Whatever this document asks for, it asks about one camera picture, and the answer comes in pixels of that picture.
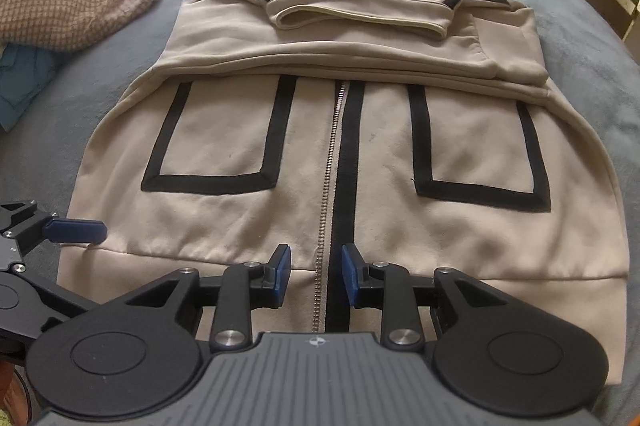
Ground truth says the beige jacket with black trim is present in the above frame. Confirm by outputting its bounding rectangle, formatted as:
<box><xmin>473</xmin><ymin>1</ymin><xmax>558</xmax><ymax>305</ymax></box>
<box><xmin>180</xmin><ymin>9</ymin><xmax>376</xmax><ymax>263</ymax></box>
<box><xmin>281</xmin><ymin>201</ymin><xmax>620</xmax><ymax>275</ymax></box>
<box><xmin>58</xmin><ymin>0</ymin><xmax>629</xmax><ymax>384</ymax></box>

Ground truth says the light blue garment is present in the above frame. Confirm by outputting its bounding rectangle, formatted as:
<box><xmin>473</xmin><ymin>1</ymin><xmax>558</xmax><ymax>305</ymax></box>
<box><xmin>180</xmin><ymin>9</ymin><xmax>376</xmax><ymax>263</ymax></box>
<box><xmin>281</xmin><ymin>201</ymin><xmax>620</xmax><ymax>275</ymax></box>
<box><xmin>1</xmin><ymin>44</ymin><xmax>70</xmax><ymax>132</ymax></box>

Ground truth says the grey-blue bed blanket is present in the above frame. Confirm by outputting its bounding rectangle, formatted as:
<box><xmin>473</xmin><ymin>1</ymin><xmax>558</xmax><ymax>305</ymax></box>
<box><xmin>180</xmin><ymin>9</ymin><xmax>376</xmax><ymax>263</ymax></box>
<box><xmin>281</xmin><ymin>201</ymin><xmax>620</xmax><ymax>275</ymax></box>
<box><xmin>1</xmin><ymin>0</ymin><xmax>639</xmax><ymax>425</ymax></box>

